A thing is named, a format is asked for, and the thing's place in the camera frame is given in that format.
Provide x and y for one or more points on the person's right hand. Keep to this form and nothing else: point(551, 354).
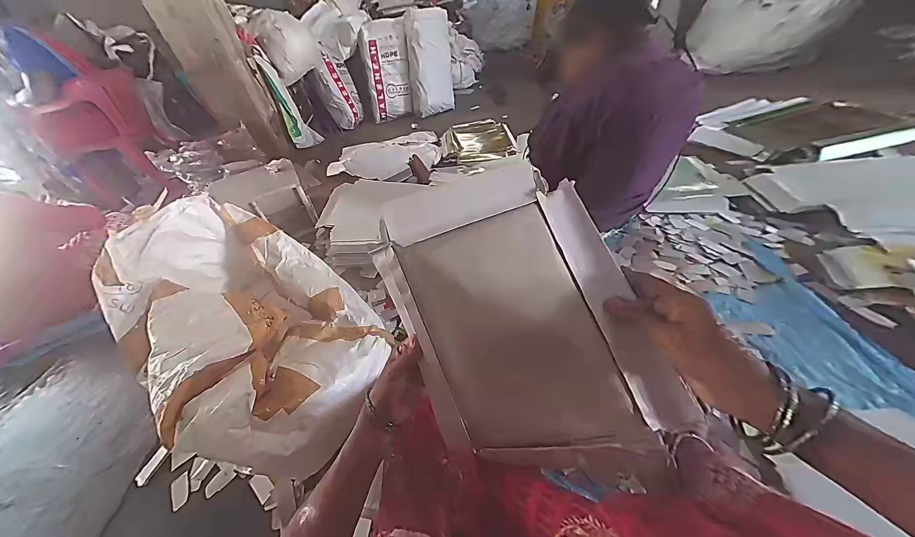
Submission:
point(707, 350)

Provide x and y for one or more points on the person's left hand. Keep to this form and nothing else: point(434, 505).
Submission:
point(397, 380)

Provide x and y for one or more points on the person's left fingers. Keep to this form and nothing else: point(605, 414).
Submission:
point(406, 352)

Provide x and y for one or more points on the person's right thumb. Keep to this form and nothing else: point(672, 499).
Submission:
point(630, 308)

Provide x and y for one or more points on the grey brown cardboard box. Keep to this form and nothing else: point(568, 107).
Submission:
point(517, 328)

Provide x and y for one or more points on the person's right forearm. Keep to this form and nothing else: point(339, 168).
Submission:
point(852, 455)

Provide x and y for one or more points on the person's left forearm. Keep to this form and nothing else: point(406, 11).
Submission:
point(345, 477)

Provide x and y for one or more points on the pile of small cardboard scraps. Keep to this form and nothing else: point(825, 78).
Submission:
point(696, 250)

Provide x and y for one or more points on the pale green cardboard box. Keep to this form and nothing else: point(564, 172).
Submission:
point(688, 186)

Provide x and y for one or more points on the stack of white cardboard pieces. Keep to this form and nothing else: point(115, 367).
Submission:
point(357, 220)

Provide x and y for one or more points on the person's legs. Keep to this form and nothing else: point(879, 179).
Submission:
point(502, 500)

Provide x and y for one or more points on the blue tarpaulin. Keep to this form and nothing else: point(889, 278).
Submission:
point(807, 335)

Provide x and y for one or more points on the white plastic bundle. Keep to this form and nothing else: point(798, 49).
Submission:
point(386, 156)

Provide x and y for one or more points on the white sack with brown tape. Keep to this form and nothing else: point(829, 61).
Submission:
point(204, 313)

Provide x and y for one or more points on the white cardboard piece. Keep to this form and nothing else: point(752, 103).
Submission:
point(267, 190)

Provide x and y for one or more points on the shiny gold box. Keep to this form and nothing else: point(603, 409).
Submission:
point(478, 142)

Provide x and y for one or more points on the pile of white strips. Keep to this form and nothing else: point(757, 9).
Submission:
point(219, 481)

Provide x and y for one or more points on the yellowish white cardboard box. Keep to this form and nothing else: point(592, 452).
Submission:
point(860, 267)

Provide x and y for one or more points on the large white cardboard sheet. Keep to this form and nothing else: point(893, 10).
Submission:
point(860, 194)

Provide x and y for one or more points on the brown white-edged flat box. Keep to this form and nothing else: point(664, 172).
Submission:
point(815, 127)

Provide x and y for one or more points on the white sack with red stripe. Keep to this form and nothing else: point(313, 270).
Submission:
point(339, 86)
point(386, 71)

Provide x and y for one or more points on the white sack with green stripe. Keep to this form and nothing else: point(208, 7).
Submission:
point(286, 104)

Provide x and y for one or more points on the plain white upright sack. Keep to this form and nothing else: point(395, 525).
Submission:
point(430, 63)

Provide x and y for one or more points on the large whitish round sack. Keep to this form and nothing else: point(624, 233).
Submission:
point(763, 30)

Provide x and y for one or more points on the pile of white plastic bags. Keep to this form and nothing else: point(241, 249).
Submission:
point(293, 41)

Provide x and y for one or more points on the wooden pillar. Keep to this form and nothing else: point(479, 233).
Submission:
point(219, 67)

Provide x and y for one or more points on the large pale blue sack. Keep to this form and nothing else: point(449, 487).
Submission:
point(62, 425)

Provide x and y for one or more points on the red plastic chair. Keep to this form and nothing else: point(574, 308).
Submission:
point(103, 119)

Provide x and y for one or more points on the large pink sack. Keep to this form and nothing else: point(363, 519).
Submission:
point(32, 268)

